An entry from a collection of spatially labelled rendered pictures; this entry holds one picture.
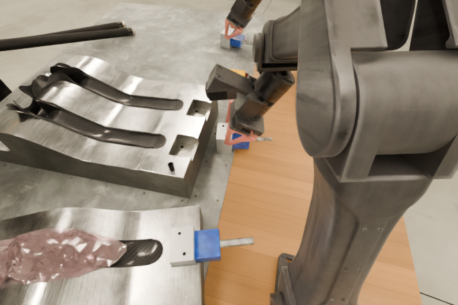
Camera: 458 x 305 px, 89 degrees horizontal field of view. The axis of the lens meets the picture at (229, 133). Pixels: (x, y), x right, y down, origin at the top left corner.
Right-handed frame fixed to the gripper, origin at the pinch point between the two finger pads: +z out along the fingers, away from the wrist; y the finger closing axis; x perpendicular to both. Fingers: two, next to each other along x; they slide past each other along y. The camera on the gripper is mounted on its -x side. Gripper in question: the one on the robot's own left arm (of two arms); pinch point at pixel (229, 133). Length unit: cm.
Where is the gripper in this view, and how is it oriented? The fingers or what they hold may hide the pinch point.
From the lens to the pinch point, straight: 54.3
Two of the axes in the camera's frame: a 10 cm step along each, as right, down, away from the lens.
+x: 8.8, 3.3, 3.5
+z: -4.8, 5.4, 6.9
